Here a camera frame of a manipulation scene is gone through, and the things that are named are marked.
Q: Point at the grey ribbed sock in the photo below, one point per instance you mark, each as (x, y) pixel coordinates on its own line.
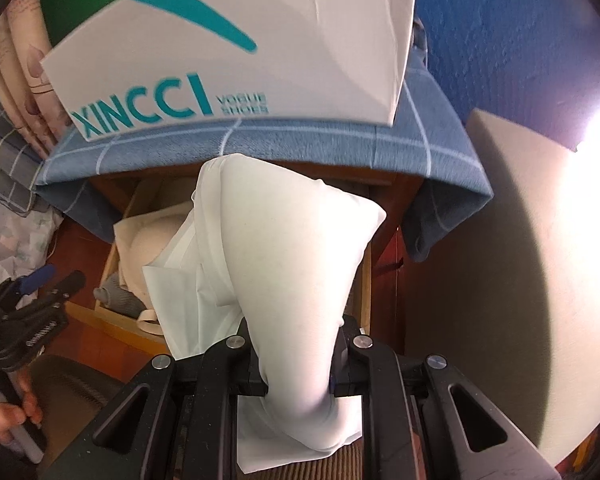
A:
(125, 302)

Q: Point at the blue checked cloth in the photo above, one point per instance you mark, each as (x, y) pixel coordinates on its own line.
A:
(280, 147)

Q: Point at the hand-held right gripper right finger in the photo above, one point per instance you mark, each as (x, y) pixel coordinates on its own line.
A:
(342, 360)

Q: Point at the white shoe box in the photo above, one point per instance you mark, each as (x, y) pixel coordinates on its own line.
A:
(280, 60)

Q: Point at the wooden drawer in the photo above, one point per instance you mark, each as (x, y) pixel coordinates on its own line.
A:
(115, 322)
(387, 210)

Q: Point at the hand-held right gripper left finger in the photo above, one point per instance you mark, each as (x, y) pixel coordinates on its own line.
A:
(250, 380)

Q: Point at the white board panel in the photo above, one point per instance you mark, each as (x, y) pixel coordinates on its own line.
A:
(480, 310)

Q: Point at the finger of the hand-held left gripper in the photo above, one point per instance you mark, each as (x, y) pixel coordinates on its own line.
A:
(40, 276)
(67, 285)

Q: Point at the white underwear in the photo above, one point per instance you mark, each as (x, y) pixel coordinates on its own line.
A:
(290, 260)

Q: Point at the white floral cloth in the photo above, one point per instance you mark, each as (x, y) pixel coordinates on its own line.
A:
(10, 240)

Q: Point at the beige cloth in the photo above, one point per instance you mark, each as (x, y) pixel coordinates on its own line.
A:
(140, 250)

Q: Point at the open wooden drawer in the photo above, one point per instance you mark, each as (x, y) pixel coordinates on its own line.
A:
(387, 210)

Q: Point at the person's left hand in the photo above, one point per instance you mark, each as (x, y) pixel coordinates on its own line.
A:
(5, 417)

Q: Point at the grey plaid bedding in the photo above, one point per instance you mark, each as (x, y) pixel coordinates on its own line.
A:
(5, 160)

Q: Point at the green foam mat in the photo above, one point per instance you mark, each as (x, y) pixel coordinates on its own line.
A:
(80, 0)

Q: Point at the beige floral curtain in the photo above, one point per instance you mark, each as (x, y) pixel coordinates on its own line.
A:
(25, 90)

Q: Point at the blue foam mat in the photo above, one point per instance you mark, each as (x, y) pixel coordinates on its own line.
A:
(505, 35)

